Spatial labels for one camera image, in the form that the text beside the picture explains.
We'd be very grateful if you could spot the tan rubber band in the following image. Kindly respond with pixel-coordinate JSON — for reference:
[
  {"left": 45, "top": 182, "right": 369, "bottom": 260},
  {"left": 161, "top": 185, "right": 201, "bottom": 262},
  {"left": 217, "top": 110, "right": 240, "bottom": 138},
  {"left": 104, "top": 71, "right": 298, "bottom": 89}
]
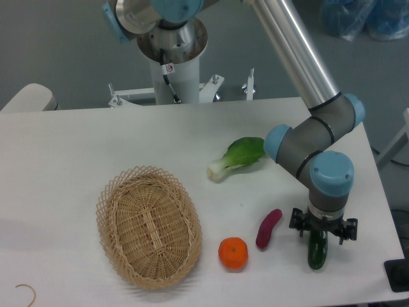
[{"left": 15, "top": 284, "right": 36, "bottom": 307}]

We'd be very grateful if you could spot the white frame leg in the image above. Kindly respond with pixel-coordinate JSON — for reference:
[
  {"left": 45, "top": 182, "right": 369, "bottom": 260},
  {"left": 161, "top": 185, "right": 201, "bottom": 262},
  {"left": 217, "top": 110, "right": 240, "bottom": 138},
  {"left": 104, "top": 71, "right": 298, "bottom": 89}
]
[{"left": 375, "top": 109, "right": 408, "bottom": 170}]

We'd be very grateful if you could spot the black device at edge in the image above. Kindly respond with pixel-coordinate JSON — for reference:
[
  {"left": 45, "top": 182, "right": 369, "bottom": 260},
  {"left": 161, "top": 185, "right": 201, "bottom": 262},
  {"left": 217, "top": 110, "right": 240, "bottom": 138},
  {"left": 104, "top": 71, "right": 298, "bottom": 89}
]
[{"left": 384, "top": 259, "right": 408, "bottom": 293}]

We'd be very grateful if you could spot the orange tangerine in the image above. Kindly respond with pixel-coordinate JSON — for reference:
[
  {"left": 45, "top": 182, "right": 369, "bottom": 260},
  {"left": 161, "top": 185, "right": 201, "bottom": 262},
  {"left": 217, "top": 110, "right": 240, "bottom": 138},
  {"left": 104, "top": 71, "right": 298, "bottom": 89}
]
[{"left": 218, "top": 237, "right": 249, "bottom": 270}]

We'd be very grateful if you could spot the purple sweet potato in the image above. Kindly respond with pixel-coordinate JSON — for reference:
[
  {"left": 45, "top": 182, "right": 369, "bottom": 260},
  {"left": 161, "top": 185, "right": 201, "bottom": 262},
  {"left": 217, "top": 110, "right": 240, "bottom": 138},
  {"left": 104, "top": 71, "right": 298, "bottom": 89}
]
[{"left": 256, "top": 209, "right": 282, "bottom": 249}]

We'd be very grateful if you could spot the white chair armrest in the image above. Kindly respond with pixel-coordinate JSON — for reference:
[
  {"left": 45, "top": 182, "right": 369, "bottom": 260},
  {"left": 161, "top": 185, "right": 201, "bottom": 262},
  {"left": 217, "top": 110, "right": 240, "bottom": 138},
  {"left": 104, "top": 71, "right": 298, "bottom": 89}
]
[{"left": 1, "top": 83, "right": 59, "bottom": 114}]

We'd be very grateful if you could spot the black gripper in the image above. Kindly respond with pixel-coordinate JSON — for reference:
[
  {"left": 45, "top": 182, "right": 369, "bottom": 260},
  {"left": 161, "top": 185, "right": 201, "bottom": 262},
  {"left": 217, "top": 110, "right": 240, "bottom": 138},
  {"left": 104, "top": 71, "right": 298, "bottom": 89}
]
[{"left": 289, "top": 208, "right": 358, "bottom": 245}]

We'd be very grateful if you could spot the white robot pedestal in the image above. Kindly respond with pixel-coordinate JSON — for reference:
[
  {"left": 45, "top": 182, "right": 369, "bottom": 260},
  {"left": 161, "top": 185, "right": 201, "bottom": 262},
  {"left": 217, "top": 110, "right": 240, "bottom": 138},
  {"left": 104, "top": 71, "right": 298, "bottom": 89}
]
[{"left": 107, "top": 15, "right": 258, "bottom": 109}]

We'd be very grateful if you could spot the dark green cucumber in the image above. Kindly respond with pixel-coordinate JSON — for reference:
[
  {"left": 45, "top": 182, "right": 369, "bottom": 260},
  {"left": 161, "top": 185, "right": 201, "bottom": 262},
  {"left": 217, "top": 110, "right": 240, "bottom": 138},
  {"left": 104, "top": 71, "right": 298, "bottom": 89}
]
[{"left": 307, "top": 230, "right": 328, "bottom": 270}]

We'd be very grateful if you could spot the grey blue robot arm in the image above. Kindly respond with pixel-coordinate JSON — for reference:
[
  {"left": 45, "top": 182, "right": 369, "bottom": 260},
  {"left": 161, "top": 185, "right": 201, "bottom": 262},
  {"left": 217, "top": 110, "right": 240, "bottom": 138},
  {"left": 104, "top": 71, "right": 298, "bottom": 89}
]
[{"left": 102, "top": 1, "right": 365, "bottom": 241}]

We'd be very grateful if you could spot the blue plastic bag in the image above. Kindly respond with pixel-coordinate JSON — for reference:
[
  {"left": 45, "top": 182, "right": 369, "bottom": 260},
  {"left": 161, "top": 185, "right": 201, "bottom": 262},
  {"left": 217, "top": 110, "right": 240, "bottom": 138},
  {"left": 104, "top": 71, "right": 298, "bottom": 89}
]
[{"left": 320, "top": 1, "right": 408, "bottom": 41}]

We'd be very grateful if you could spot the woven wicker basket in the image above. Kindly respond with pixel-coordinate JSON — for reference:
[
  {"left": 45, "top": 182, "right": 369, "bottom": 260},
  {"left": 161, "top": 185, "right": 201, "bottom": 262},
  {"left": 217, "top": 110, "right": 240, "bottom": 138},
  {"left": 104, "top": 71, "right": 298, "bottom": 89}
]
[{"left": 96, "top": 166, "right": 202, "bottom": 290}]

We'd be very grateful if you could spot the green bok choy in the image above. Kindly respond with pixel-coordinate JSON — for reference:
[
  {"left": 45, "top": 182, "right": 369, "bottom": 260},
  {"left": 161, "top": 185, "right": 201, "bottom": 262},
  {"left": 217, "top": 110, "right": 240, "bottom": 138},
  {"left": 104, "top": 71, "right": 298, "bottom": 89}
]
[{"left": 206, "top": 137, "right": 265, "bottom": 182}]

